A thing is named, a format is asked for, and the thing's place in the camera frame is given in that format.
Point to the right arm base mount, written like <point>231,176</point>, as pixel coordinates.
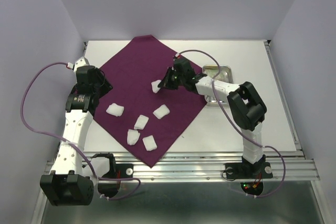
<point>251,181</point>

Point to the packaged gauze bag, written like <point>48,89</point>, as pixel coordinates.
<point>222,76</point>

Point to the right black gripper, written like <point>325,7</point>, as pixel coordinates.
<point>165,82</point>

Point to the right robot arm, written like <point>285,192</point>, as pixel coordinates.
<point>247,108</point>

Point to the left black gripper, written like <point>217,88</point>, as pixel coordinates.
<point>106,86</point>

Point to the aluminium rail frame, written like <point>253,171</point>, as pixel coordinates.
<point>186,186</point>

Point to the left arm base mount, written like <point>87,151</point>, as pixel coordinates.
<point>110,186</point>

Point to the purple cloth drape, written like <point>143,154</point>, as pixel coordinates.
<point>144,60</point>

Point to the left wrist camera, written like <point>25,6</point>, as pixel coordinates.
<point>82,61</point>

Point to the white gauze pad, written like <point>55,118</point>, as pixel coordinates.
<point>141,122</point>
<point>115,110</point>
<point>161,112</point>
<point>132,137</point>
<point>149,143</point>
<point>155,86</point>

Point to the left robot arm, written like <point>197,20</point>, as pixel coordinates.
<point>69,183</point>

